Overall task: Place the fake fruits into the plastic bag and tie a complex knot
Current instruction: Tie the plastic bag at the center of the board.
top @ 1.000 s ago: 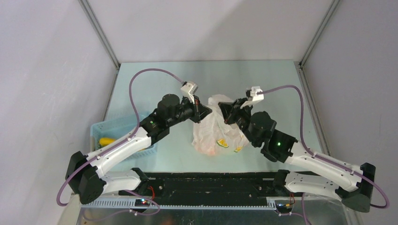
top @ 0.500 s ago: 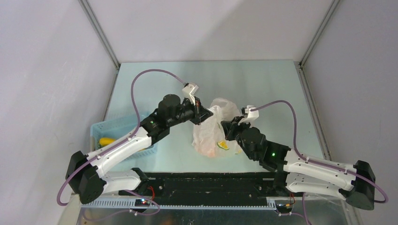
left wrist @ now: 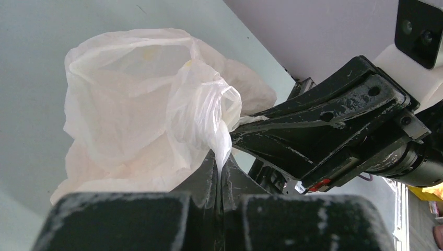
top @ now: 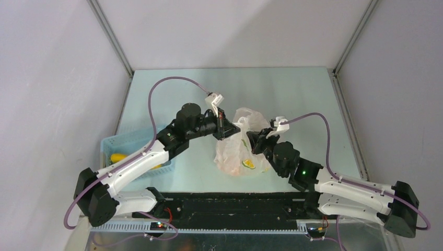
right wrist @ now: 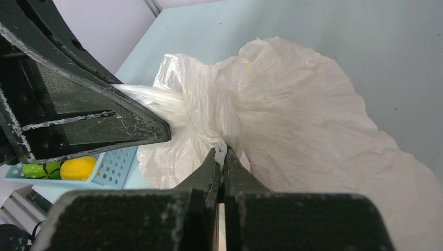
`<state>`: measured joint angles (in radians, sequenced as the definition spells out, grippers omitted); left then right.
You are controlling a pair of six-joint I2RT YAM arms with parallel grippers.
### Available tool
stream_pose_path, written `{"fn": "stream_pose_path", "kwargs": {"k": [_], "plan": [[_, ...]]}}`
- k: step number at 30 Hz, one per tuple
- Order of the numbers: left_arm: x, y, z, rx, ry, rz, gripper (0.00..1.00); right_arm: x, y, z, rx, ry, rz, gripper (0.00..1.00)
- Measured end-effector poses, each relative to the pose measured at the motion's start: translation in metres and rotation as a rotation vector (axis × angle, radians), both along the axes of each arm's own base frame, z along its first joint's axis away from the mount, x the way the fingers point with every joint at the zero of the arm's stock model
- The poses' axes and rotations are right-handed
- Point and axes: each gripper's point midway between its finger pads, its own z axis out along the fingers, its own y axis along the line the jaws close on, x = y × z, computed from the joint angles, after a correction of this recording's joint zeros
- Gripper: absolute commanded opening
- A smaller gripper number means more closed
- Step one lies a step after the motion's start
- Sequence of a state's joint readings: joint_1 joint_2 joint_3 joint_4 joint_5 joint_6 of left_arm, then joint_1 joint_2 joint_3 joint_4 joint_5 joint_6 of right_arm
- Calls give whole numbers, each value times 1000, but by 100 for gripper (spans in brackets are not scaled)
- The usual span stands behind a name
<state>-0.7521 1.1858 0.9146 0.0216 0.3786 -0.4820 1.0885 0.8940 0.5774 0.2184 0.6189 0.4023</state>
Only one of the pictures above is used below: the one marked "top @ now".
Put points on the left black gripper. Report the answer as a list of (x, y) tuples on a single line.
[(224, 128)]

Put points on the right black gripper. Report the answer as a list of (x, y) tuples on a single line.
[(257, 139)]

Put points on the white plastic bag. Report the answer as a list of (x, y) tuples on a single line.
[(234, 155)]

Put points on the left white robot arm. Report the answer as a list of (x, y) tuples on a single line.
[(100, 195)]

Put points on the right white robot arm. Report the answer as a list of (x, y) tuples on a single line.
[(392, 207)]

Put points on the fake yellow lemon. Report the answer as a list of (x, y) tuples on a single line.
[(116, 157)]

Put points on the light blue plastic basket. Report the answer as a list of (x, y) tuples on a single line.
[(128, 143)]

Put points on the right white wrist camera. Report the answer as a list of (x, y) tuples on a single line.
[(279, 125)]

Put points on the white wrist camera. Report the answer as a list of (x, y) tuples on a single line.
[(213, 100), (279, 125)]

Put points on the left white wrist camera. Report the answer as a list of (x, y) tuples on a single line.
[(213, 100)]

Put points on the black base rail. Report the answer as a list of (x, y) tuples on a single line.
[(236, 211)]

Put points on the left aluminium frame post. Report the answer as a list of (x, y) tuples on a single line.
[(111, 36)]

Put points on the aluminium frame post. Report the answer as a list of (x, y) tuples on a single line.
[(358, 31), (111, 36)]

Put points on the right aluminium frame post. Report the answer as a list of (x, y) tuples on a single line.
[(358, 31)]

